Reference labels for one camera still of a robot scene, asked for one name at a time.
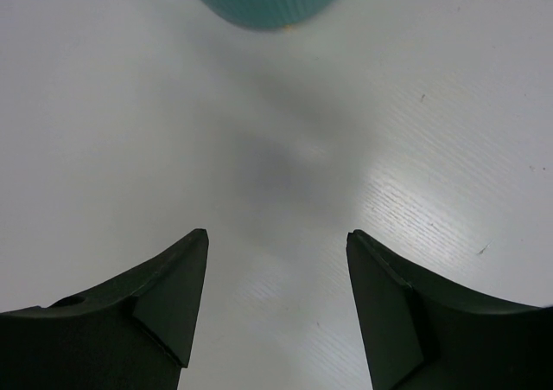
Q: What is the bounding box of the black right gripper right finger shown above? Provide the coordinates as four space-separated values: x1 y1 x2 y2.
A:
346 230 552 389

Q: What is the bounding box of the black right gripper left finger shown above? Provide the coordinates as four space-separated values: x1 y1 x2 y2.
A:
1 228 209 389

